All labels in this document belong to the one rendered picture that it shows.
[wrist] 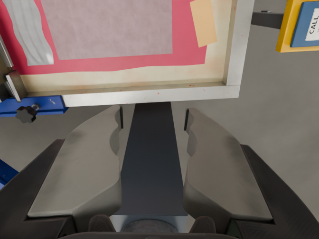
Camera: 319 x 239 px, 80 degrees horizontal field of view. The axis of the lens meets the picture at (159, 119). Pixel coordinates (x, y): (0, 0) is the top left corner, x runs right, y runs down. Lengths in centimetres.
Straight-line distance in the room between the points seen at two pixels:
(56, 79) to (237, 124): 158
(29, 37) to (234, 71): 52
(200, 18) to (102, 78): 30
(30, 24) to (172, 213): 56
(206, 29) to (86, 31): 30
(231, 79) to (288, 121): 158
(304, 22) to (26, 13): 65
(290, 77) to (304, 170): 115
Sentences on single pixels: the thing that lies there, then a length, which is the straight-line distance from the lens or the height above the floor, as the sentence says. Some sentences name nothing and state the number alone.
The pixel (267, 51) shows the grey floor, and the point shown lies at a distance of 171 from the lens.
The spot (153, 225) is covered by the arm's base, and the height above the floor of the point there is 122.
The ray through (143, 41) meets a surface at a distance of 53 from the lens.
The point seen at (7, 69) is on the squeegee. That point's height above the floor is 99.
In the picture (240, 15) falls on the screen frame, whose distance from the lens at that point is 52.
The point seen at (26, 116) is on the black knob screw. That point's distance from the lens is 57.
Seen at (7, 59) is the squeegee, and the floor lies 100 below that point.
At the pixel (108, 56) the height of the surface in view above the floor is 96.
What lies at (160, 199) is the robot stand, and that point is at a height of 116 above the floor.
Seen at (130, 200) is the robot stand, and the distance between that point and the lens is 53.
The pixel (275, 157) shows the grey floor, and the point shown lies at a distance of 231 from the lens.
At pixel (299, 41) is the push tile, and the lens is 62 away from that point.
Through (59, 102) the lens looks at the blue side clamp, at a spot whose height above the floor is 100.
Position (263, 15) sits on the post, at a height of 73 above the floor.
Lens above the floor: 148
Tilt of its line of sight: 60 degrees down
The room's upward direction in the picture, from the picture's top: 178 degrees clockwise
